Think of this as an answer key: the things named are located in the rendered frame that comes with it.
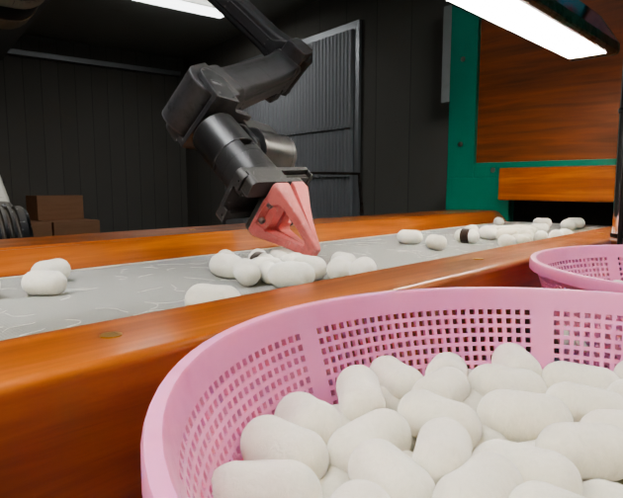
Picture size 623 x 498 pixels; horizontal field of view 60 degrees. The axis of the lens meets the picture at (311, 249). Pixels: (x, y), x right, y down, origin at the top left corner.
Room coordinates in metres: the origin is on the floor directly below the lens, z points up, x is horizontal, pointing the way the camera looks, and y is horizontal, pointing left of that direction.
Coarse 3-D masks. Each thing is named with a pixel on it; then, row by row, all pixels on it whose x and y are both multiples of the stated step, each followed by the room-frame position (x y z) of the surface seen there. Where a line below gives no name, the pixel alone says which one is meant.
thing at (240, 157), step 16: (240, 144) 0.59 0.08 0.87; (256, 144) 0.61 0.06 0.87; (224, 160) 0.58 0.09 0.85; (240, 160) 0.57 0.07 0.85; (256, 160) 0.57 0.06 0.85; (224, 176) 0.58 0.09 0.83; (240, 176) 0.53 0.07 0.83; (288, 176) 0.58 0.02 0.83; (304, 176) 0.60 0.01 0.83; (224, 208) 0.55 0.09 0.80; (240, 208) 0.57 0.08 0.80
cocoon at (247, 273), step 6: (246, 258) 0.45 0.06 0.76; (234, 264) 0.45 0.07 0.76; (240, 264) 0.43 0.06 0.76; (246, 264) 0.43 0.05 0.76; (252, 264) 0.43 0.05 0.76; (234, 270) 0.44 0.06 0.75; (240, 270) 0.43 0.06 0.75; (246, 270) 0.43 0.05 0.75; (252, 270) 0.43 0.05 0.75; (258, 270) 0.43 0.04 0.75; (234, 276) 0.45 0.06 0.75; (240, 276) 0.43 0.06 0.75; (246, 276) 0.43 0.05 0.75; (252, 276) 0.43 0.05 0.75; (258, 276) 0.43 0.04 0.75; (240, 282) 0.43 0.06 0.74; (246, 282) 0.43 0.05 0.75; (252, 282) 0.43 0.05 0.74
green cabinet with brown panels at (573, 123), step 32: (608, 0) 1.10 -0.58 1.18; (480, 32) 1.29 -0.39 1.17; (480, 64) 1.29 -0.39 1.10; (512, 64) 1.24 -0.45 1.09; (544, 64) 1.19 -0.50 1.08; (576, 64) 1.14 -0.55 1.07; (608, 64) 1.10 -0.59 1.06; (480, 96) 1.29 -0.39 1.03; (512, 96) 1.23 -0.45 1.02; (544, 96) 1.18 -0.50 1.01; (576, 96) 1.14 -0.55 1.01; (608, 96) 1.10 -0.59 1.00; (448, 128) 1.33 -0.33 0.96; (480, 128) 1.29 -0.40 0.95; (512, 128) 1.23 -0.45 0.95; (544, 128) 1.18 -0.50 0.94; (576, 128) 1.14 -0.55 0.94; (608, 128) 1.09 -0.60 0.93; (448, 160) 1.33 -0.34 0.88; (480, 160) 1.28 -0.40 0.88; (512, 160) 1.23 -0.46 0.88; (544, 160) 1.18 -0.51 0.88; (576, 160) 1.12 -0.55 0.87; (608, 160) 1.08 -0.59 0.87
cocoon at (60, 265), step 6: (36, 264) 0.44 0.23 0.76; (42, 264) 0.44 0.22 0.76; (48, 264) 0.44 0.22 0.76; (54, 264) 0.44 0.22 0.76; (60, 264) 0.45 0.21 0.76; (66, 264) 0.46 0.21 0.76; (36, 270) 0.43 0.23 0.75; (42, 270) 0.43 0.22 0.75; (48, 270) 0.44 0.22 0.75; (54, 270) 0.44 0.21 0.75; (60, 270) 0.45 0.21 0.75; (66, 270) 0.45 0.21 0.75; (66, 276) 0.45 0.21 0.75
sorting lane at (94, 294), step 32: (480, 224) 1.11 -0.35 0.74; (512, 224) 1.12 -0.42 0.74; (192, 256) 0.61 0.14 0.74; (320, 256) 0.62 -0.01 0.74; (384, 256) 0.62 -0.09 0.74; (416, 256) 0.62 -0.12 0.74; (448, 256) 0.62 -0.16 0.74; (0, 288) 0.43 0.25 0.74; (96, 288) 0.43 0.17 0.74; (128, 288) 0.43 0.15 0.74; (160, 288) 0.43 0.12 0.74; (256, 288) 0.43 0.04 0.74; (0, 320) 0.32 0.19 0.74; (32, 320) 0.32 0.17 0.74; (64, 320) 0.32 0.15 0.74; (96, 320) 0.32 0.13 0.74
